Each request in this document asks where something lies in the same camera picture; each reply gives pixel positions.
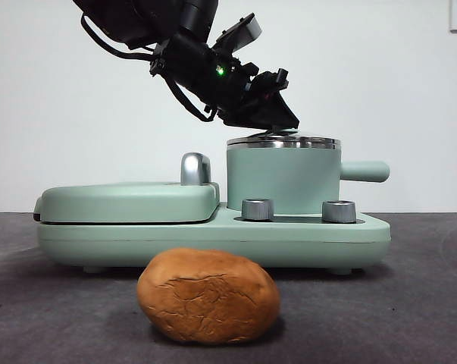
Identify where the chrome griddle lid handle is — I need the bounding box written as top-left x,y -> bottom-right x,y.
180,152 -> 213,187

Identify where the glass lid with green knob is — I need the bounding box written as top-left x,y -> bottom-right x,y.
227,127 -> 341,147

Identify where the black cable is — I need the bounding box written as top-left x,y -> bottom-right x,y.
80,14 -> 164,61
166,75 -> 220,123

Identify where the silver control knob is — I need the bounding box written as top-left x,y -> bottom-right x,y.
241,197 -> 275,221
321,199 -> 357,224

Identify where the mint green pot with handle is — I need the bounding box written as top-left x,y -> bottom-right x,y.
225,140 -> 391,213

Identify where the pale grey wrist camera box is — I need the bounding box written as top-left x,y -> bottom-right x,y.
207,13 -> 260,52

